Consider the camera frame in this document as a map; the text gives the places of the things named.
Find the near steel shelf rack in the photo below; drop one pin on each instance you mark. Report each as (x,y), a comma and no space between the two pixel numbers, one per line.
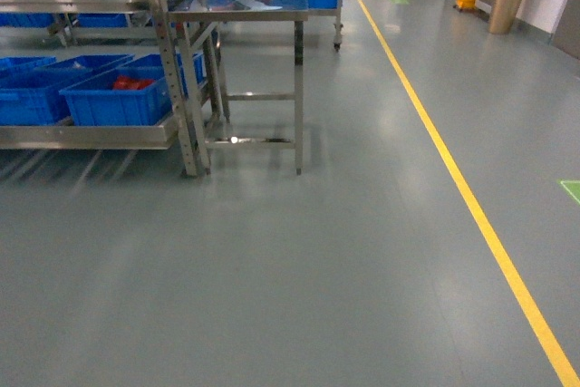
(65,135)

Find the blue bin with red bags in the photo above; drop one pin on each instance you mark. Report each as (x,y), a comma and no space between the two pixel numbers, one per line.
(94,103)

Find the empty blue bin front left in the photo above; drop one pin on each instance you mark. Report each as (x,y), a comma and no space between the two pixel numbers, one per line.
(34,98)

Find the blue bin far left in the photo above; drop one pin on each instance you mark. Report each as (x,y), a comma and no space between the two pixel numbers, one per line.
(23,64)

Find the small steel table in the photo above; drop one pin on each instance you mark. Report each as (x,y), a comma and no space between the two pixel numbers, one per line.
(227,51)

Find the red bubble wrap bags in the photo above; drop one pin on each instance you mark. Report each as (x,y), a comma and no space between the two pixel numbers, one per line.
(127,83)

